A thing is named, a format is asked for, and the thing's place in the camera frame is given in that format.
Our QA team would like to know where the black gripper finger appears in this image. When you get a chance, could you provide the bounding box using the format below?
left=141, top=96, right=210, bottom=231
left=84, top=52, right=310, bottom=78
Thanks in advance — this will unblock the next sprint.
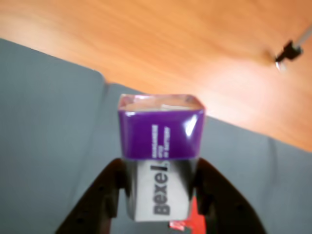
left=55, top=157, right=128, bottom=234
left=195, top=158, right=267, bottom=234

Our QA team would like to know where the purple silver Bexel battery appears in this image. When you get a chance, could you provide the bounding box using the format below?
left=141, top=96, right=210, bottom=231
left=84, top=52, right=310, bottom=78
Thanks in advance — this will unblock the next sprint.
left=117, top=94, right=206, bottom=223

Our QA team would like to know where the small red tape patch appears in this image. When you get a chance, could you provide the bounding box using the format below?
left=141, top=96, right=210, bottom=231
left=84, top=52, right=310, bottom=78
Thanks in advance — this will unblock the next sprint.
left=168, top=197, right=207, bottom=232

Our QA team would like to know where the grey table mat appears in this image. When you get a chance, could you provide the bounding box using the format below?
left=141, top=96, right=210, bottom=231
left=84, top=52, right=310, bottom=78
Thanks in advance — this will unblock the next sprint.
left=104, top=82, right=312, bottom=234
left=0, top=38, right=122, bottom=234

